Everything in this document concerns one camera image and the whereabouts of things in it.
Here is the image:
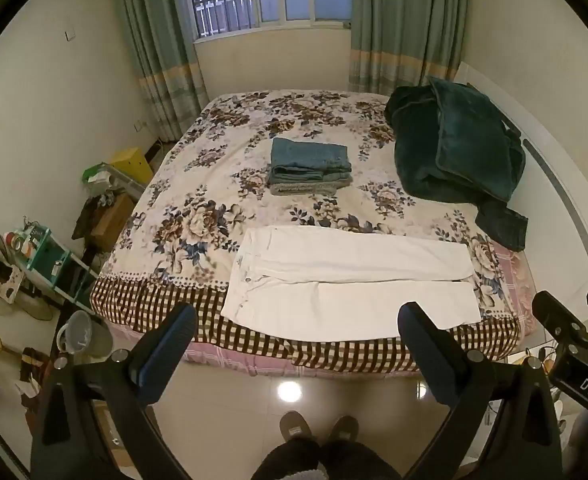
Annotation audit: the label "person's shoe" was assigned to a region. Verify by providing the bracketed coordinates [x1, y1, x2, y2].
[279, 411, 319, 444]
[326, 415, 359, 444]

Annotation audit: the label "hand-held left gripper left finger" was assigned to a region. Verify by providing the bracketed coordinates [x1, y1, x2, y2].
[30, 301, 199, 480]

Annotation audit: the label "person's left shoe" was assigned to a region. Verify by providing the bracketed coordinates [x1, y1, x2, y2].
[279, 411, 319, 444]

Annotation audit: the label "green striped curtain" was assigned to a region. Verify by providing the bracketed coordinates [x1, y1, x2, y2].
[111, 0, 209, 143]
[348, 0, 467, 96]

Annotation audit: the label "yellow box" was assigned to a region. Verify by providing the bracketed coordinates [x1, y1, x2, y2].
[110, 147, 155, 186]

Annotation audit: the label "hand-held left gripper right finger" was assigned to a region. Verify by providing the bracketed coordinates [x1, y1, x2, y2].
[397, 301, 565, 480]

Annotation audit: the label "person's right shoe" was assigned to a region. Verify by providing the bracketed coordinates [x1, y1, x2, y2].
[326, 415, 359, 444]

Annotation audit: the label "dark denim jeans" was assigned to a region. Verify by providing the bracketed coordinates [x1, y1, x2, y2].
[474, 195, 530, 253]

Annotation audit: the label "clear plastic container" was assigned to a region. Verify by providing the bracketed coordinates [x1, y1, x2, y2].
[101, 162, 149, 202]

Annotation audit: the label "white pants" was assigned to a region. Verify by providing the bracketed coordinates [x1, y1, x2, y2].
[220, 225, 481, 338]

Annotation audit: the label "dark green plush blanket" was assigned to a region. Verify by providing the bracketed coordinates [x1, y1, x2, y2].
[385, 76, 526, 204]

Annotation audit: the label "folded blue jeans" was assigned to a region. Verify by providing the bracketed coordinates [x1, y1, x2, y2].
[270, 138, 353, 173]
[268, 167, 353, 188]

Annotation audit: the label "green and white bag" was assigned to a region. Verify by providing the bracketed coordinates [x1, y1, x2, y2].
[82, 162, 112, 193]

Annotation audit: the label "bed with floral sheet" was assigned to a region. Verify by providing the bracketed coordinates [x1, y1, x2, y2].
[90, 89, 537, 377]

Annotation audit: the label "grey plastic bucket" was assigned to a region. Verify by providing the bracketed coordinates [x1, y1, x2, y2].
[55, 310, 114, 361]

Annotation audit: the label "cardboard box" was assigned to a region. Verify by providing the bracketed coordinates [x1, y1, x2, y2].
[91, 192, 135, 251]

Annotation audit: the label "white headboard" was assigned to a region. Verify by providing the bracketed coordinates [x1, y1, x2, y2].
[451, 62, 588, 262]

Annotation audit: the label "person's dark trouser legs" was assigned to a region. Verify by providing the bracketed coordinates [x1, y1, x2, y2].
[261, 437, 399, 480]

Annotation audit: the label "teal storage rack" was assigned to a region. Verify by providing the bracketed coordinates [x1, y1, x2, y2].
[21, 225, 99, 312]

